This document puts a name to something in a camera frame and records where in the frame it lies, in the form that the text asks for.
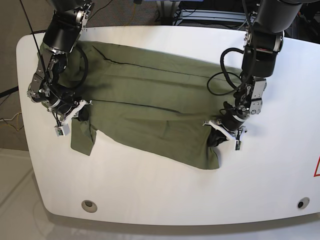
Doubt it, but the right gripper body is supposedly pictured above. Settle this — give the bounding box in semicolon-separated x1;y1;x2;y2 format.
47;97;92;126

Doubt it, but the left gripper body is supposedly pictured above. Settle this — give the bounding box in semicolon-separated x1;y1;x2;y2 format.
203;110;248;141

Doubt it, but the olive green T-shirt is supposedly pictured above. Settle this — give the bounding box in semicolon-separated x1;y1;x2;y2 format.
59;41;234;170

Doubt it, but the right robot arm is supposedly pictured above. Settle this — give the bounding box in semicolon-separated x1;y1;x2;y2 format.
27;0;94;129

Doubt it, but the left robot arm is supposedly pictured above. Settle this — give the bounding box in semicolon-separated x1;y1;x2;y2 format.
206;0;305;150

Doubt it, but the black bar under table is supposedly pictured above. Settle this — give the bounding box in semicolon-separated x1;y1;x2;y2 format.
0;86;19;98

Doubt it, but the red triangle warning sticker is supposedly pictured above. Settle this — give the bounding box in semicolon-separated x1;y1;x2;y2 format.
313;158;320;177

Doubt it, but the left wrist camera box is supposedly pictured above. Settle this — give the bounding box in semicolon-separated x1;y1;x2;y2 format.
235;140;242;151

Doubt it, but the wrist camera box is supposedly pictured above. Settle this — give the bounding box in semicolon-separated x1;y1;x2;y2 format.
235;140;242;151
54;124;70;137

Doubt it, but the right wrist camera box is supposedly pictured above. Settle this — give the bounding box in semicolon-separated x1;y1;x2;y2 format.
54;124;70;137

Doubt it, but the white floor cable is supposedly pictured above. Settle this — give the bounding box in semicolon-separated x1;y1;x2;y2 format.
0;112;21;124

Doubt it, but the yellow floor cable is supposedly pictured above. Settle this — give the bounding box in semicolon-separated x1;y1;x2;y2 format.
0;112;24;132

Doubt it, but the left table cable grommet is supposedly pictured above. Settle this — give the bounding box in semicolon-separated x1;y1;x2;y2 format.
81;200;98;213

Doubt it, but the table cable grommet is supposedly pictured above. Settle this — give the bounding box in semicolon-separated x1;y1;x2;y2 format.
297;197;310;210
81;200;98;213

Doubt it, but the right table cable grommet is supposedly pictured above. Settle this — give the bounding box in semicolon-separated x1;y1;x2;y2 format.
297;197;310;210

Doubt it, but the grey aluminium frame rail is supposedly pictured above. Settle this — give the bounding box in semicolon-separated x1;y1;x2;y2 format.
173;9;248;29

